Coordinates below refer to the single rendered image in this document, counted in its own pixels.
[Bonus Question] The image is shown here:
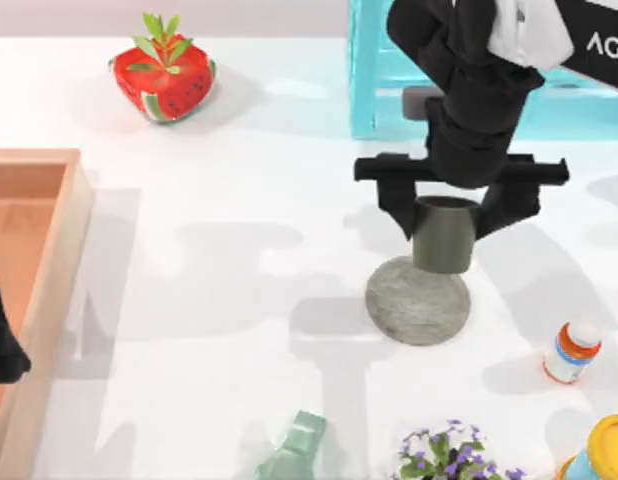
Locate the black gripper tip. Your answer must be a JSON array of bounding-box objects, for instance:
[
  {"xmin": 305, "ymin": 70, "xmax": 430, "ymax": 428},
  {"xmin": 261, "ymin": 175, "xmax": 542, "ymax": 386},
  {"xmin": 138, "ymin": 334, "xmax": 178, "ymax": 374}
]
[{"xmin": 0, "ymin": 254, "xmax": 32, "ymax": 386}]

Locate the dark green cup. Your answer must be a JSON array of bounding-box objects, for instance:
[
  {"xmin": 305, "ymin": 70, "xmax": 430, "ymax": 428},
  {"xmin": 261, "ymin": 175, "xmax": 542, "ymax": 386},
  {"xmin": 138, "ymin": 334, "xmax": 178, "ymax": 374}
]
[{"xmin": 411, "ymin": 195, "xmax": 480, "ymax": 276}]

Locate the pale grey rounded box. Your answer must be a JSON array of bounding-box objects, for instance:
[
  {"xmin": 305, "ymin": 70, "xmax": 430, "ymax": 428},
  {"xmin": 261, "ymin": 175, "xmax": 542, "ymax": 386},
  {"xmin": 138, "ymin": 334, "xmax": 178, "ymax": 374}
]
[{"xmin": 402, "ymin": 84, "xmax": 443, "ymax": 121}]

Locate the grey round coaster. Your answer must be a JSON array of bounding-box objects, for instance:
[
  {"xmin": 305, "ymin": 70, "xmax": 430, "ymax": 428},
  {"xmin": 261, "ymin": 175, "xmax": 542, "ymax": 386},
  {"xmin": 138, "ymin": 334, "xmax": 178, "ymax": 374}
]
[{"xmin": 364, "ymin": 255, "xmax": 473, "ymax": 348}]

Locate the red watermelon plant pot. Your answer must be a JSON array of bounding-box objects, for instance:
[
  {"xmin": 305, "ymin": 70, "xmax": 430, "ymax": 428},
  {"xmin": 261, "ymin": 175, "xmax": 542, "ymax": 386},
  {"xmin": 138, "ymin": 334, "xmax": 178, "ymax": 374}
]
[{"xmin": 107, "ymin": 10, "xmax": 218, "ymax": 126}]

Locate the pale green bottle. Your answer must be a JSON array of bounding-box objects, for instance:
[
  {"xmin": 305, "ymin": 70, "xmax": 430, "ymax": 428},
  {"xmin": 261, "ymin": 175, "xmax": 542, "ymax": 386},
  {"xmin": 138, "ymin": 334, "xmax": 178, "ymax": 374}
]
[{"xmin": 253, "ymin": 409, "xmax": 328, "ymax": 480}]

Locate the light blue rack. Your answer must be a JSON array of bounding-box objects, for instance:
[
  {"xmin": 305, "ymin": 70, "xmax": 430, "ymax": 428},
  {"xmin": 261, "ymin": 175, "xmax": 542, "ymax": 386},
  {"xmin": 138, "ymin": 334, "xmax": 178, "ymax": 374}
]
[{"xmin": 346, "ymin": 0, "xmax": 618, "ymax": 142}]

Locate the yellow and blue can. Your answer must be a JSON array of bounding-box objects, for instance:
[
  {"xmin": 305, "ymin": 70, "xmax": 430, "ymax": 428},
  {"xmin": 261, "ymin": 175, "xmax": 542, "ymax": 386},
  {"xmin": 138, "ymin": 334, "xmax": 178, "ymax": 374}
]
[{"xmin": 556, "ymin": 412, "xmax": 618, "ymax": 480}]

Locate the purple flower plant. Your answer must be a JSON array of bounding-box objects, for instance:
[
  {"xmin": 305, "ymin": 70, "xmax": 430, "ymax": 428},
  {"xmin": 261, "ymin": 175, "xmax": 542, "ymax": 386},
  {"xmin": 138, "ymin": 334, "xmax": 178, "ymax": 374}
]
[{"xmin": 397, "ymin": 418, "xmax": 528, "ymax": 480}]

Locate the shallow salmon-coloured box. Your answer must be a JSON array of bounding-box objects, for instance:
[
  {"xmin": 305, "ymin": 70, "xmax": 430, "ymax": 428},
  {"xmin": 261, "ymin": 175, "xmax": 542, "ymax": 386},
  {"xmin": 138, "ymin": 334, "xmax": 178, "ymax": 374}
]
[{"xmin": 0, "ymin": 148, "xmax": 94, "ymax": 480}]

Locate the orange and white bottle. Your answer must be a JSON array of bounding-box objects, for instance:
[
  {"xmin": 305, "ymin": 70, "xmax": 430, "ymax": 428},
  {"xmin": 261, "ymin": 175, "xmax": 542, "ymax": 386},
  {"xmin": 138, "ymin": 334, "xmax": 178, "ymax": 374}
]
[{"xmin": 542, "ymin": 321, "xmax": 604, "ymax": 386}]

